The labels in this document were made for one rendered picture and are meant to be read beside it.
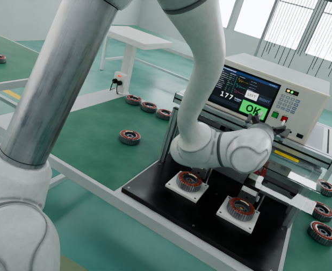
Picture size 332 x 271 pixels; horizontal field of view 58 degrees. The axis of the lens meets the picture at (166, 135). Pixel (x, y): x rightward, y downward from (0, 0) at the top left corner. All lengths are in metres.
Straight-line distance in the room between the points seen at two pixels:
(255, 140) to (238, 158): 0.07
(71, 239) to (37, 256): 1.49
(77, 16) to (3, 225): 0.38
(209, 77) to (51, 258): 0.45
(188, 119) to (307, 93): 0.59
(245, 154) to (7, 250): 0.54
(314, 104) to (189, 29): 0.78
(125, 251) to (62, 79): 1.55
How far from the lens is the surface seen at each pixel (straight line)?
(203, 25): 0.54
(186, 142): 0.83
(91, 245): 2.03
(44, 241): 0.57
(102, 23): 0.62
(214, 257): 1.13
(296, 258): 1.31
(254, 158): 0.77
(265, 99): 1.25
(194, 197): 1.28
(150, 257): 2.04
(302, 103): 1.23
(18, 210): 0.60
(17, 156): 0.68
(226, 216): 1.25
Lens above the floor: 1.52
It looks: 26 degrees down
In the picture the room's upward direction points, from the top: 16 degrees clockwise
